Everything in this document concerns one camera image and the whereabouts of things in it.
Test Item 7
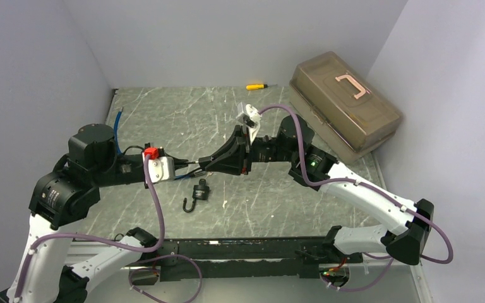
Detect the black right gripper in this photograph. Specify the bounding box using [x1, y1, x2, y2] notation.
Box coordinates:
[207, 124, 299, 174]

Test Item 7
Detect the blue cable lock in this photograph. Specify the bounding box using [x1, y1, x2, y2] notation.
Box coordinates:
[113, 107, 206, 181]

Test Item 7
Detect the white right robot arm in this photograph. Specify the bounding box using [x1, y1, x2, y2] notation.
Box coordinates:
[198, 116, 434, 265]

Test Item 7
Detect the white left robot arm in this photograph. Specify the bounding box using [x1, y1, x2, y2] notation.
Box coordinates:
[0, 124, 189, 302]

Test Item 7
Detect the yellow screwdriver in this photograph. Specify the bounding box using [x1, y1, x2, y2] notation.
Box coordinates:
[246, 84, 274, 91]

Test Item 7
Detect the brown translucent storage box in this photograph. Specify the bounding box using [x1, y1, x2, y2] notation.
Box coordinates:
[289, 51, 402, 164]

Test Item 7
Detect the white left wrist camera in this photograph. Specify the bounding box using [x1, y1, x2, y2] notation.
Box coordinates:
[142, 147, 176, 184]

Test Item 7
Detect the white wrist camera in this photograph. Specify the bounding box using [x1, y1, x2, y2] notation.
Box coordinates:
[142, 147, 176, 184]
[236, 102, 261, 145]

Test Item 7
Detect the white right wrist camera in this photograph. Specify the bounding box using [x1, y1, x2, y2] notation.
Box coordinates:
[236, 102, 261, 145]

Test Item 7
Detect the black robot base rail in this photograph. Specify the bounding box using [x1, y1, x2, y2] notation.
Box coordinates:
[133, 236, 363, 282]

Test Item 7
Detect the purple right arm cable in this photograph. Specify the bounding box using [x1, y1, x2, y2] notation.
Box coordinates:
[258, 104, 455, 294]

